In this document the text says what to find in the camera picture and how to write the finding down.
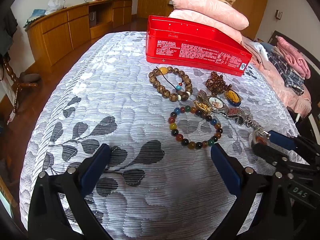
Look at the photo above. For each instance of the grey paper bag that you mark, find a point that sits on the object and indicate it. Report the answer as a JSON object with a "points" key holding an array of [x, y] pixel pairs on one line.
{"points": [[92, 18]]}

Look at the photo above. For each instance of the red tin box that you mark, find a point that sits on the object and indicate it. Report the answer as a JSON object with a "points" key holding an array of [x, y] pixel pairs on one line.
{"points": [[195, 47]]}

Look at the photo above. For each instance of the blue cloth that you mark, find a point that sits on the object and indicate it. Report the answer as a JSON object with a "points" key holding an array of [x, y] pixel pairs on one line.
{"points": [[36, 16]]}

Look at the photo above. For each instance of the dark wooden headboard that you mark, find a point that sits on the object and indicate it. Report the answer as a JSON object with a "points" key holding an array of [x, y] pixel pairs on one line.
{"points": [[313, 67]]}

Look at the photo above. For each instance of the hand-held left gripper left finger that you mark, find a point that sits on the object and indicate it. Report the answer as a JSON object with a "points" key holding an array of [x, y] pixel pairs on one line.
{"points": [[96, 170]]}

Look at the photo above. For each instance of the plaid cloth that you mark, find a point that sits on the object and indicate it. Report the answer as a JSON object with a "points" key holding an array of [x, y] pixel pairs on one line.
{"points": [[285, 70]]}

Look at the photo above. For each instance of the wooden wardrobe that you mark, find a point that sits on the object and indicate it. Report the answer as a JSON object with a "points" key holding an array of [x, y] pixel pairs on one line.
{"points": [[252, 2]]}

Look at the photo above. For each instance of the wooden sideboard cabinet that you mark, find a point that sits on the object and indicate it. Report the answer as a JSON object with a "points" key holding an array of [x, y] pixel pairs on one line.
{"points": [[57, 32]]}

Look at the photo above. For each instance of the grey leaf quilted bedspread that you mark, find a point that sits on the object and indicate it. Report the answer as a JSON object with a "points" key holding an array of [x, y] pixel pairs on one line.
{"points": [[112, 92]]}

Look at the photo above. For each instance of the grey slippers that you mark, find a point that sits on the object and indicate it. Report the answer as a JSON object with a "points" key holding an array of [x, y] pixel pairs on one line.
{"points": [[30, 77]]}

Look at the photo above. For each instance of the wooden coat stand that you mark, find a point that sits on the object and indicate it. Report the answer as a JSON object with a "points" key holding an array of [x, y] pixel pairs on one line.
{"points": [[16, 85]]}

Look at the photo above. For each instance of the blue cushion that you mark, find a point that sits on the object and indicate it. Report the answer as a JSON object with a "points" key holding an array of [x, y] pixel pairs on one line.
{"points": [[267, 47]]}

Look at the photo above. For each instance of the silver wristwatch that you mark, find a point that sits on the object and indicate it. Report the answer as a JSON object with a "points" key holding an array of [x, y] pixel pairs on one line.
{"points": [[216, 103]]}

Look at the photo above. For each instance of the wall intercom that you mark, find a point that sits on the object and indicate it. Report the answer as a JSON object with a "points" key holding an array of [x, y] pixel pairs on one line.
{"points": [[278, 14]]}

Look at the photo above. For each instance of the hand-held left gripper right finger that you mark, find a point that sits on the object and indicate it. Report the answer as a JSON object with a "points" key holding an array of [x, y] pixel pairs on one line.
{"points": [[225, 170]]}

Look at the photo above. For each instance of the white cloth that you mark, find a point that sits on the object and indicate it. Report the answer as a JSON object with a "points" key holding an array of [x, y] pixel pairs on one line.
{"points": [[257, 48]]}

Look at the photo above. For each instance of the dark hanging clothes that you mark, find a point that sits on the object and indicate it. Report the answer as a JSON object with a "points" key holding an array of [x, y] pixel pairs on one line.
{"points": [[6, 30]]}

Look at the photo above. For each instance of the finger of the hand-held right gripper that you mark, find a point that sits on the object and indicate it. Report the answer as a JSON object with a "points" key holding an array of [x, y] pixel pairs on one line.
{"points": [[282, 140], [270, 155]]}

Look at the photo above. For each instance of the pink folded quilt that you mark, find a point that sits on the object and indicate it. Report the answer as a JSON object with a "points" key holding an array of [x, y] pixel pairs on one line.
{"points": [[207, 7], [225, 30]]}

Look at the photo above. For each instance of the pink folded blanket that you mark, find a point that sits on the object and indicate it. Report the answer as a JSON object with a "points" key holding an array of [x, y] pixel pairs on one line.
{"points": [[293, 55]]}

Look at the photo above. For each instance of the white plastic bag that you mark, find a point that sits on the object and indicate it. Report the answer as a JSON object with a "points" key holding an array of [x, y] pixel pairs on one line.
{"points": [[56, 3]]}

